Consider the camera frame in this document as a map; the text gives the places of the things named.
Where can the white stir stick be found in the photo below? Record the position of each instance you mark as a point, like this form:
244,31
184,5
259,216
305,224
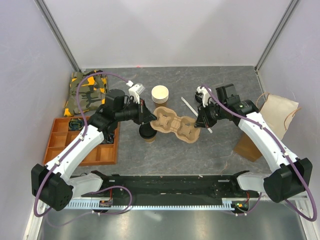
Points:
195,112

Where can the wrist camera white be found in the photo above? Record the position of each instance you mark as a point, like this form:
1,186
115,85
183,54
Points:
135,92
205,94

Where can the brown paper bag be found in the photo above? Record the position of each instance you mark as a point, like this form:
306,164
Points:
278,112

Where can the cardboard cup carrier tray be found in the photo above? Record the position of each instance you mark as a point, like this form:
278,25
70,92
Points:
169,122

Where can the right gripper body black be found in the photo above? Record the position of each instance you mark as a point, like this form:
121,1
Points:
212,112

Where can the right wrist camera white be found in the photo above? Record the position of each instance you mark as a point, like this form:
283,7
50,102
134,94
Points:
205,94

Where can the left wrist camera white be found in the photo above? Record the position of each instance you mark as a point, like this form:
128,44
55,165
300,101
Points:
135,92

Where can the camouflage cloth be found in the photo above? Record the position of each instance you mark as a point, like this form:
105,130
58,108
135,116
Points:
91,93

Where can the orange wooden compartment tray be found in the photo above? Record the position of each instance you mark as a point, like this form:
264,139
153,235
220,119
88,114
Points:
65,130

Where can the black plastic cup lid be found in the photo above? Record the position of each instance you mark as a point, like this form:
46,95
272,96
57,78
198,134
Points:
146,130

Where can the stack of paper cups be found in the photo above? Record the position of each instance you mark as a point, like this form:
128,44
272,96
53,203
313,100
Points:
160,95

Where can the white slotted cable duct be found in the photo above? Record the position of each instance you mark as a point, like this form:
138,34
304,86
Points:
95,204

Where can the single brown paper cup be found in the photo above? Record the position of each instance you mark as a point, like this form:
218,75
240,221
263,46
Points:
150,139

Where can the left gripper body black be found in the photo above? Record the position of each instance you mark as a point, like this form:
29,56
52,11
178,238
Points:
136,111

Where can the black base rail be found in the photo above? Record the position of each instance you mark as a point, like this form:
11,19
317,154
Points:
171,190

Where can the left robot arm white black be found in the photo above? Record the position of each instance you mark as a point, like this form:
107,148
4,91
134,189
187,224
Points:
53,183

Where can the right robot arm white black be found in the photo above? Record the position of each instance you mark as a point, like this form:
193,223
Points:
289,176

